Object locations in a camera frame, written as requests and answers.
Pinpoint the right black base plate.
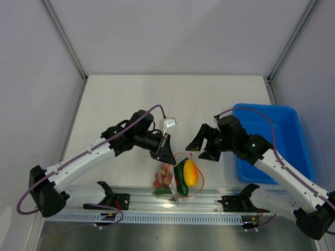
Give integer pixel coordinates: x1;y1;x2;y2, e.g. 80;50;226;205
217;195;270;213

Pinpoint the green chili pepper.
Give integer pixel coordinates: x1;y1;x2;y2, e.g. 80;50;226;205
174;158;188;197

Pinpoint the clear orange zip top bag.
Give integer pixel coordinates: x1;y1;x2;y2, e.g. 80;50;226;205
152;152;205;202

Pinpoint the white slotted cable duct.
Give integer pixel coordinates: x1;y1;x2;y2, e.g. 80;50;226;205
46;211;243;225

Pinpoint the right aluminium frame post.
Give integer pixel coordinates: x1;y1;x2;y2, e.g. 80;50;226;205
267;0;319;85

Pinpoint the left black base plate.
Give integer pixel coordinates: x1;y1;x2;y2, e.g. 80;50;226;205
97;193;130;210

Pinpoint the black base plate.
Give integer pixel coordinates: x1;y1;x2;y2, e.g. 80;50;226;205
97;193;130;210
217;195;270;213

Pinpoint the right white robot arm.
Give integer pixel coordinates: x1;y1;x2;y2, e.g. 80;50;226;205
186;115;334;240

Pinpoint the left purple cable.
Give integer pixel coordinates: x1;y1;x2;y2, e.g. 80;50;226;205
16;104;124;232

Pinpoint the aluminium frame post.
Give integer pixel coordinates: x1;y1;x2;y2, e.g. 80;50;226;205
40;0;88;82
267;0;319;85

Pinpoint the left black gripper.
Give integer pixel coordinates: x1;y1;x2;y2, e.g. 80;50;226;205
135;131;176;165

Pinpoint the aluminium mounting rail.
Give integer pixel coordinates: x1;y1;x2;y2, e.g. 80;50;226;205
35;186;296;215

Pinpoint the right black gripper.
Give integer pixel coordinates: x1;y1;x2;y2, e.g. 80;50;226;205
186;123;236;162

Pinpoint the blue plastic bin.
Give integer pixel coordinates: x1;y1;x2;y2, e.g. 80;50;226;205
233;103;315;181

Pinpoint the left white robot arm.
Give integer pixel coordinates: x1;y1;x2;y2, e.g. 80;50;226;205
29;110;176;218

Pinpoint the yellow bell pepper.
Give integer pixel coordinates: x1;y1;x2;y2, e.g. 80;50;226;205
183;159;198;187

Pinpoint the left aluminium frame post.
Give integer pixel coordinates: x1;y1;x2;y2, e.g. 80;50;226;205
40;0;88;82

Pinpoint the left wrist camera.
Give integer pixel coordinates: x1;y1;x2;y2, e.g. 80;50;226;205
160;118;177;135

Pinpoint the red cherry tomato bunch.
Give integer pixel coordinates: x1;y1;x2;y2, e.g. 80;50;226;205
153;164;173;190

